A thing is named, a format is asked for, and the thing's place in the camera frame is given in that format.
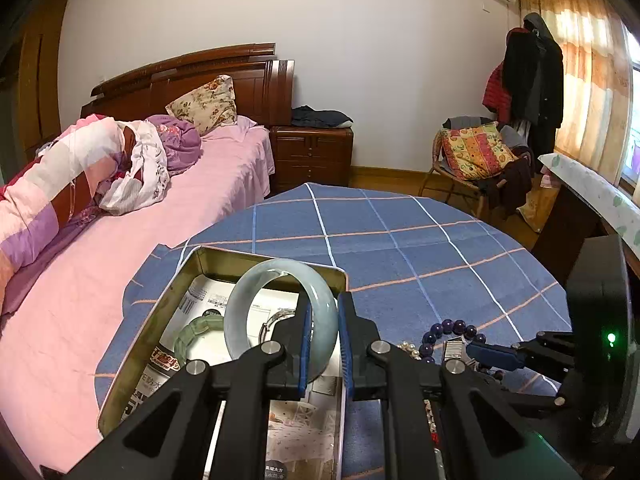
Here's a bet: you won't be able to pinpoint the pink patchwork quilt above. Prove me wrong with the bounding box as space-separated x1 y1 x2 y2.
0 114 126 313

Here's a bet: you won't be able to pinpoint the wooden wardrobe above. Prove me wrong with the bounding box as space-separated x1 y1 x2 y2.
15 0 68 156

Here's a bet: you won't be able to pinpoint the window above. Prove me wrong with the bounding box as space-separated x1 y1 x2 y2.
620 35 640 188

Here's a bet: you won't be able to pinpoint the dark folded clothes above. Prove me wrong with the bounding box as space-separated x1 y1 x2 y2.
291 105 354 129

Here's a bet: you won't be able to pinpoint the floral pillow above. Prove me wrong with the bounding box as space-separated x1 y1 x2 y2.
165 74 238 136

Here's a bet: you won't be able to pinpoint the green stone bracelet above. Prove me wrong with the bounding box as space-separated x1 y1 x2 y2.
173 316 226 367

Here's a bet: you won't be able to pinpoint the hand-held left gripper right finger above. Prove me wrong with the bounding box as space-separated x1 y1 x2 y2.
337 291 582 480

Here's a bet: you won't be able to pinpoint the purple garment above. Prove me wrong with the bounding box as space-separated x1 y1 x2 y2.
145 114 202 177

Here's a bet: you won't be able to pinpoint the wooden chair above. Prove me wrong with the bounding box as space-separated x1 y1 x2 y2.
419 117 533 221

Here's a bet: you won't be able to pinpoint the dark garment on chair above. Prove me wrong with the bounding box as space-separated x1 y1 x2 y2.
477 157 533 212

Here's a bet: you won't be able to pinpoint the wooden bed headboard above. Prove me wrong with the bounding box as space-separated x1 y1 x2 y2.
80 42 296 128

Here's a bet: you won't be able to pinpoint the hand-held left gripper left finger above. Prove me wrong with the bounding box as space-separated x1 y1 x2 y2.
62 291 314 480

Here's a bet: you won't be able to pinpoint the black hanging coat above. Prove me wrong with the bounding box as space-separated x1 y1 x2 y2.
502 11 565 161

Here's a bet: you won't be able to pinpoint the dark wooden desk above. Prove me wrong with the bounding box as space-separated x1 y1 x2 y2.
530 175 640 291

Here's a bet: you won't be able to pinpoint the purple bead bracelet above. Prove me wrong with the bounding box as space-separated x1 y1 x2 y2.
419 319 506 386

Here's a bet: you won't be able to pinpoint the pearl necklace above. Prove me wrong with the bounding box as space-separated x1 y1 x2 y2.
398 341 442 441

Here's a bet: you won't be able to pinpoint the blue checked tablecloth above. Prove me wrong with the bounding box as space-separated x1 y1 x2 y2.
94 182 573 480

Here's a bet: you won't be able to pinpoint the thin silver bangle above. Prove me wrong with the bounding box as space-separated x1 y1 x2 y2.
260 307 301 342

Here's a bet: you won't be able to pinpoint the pale green jade bangle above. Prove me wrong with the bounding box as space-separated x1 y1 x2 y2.
223 258 340 385

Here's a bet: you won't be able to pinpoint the red hanging jacket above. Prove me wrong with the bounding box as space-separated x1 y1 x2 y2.
482 60 513 126

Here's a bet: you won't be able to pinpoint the colourful patchwork cushion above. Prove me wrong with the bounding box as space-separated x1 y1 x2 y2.
440 121 517 181

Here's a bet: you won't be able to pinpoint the bed with pink sheet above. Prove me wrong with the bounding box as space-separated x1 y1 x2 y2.
0 115 276 476

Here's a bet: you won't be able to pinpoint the wooden nightstand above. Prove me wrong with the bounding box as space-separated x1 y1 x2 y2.
269 125 354 194

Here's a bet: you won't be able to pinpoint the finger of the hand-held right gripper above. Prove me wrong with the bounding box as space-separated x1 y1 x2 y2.
492 385 571 419
466 331 576 386

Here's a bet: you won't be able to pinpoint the orange patterned curtain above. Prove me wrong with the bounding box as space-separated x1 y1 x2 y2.
515 0 636 186

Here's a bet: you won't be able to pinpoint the printed paper leaflet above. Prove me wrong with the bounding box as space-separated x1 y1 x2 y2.
120 275 344 480

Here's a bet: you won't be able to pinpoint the metal tin box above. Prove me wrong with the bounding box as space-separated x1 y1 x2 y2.
96 245 349 480

